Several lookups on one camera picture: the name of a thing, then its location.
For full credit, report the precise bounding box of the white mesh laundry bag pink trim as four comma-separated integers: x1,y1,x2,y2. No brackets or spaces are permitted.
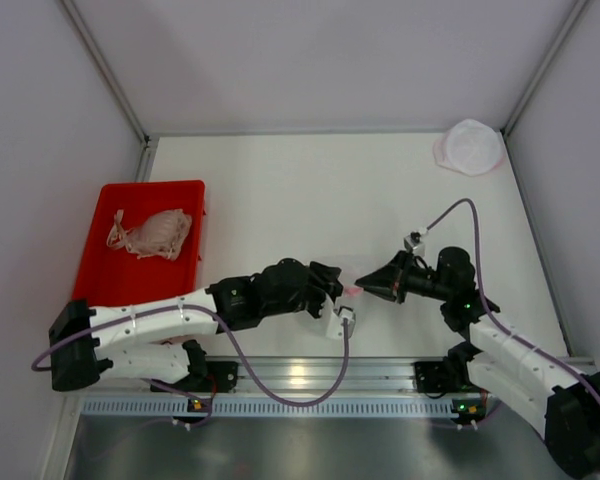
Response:
322,252,381,304

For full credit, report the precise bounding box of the spare white mesh laundry bag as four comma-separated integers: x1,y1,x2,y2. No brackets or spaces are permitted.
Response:
433,119,505,177

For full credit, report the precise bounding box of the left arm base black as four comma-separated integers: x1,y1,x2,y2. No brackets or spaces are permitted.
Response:
167,360,239,394

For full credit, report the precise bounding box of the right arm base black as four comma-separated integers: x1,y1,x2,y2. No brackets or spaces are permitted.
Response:
414,349,479,398

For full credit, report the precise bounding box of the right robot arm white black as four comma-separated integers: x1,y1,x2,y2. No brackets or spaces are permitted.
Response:
355,247,600,479

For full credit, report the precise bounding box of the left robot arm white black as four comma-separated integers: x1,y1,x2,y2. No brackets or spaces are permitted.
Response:
48,258,355,392

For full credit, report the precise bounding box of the pink lace bra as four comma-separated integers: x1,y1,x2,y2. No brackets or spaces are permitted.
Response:
106,209,193,261

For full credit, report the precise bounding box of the red plastic bin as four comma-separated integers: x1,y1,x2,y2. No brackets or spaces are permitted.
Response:
72,180,205,306

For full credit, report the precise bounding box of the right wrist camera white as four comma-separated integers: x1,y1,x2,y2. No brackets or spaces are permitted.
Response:
403,227,428,257

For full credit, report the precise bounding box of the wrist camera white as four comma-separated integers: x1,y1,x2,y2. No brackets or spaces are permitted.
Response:
403,227,428,257
321,303,357,340

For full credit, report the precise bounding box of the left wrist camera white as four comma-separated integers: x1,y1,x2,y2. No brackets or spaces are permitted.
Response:
321,303,357,340

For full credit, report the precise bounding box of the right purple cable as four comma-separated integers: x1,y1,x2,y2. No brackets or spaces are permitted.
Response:
419,197,600,473

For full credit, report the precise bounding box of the aluminium mounting rail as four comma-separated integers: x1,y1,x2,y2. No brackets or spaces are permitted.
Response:
62,355,600,396

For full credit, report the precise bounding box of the slotted cable duct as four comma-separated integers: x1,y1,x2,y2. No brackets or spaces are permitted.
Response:
81,395,486,419

